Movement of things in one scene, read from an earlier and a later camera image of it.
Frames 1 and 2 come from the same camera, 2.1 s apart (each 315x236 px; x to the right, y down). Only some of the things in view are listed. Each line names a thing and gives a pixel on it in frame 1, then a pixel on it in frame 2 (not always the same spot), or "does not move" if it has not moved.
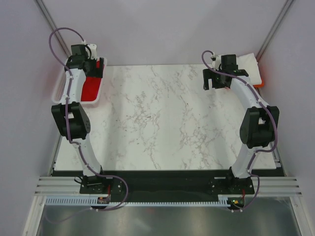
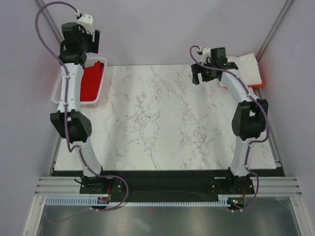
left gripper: [97, 72] to [93, 47]
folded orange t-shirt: [261, 85] does not move
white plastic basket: [57, 92] does not move
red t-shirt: [91, 87] does not move
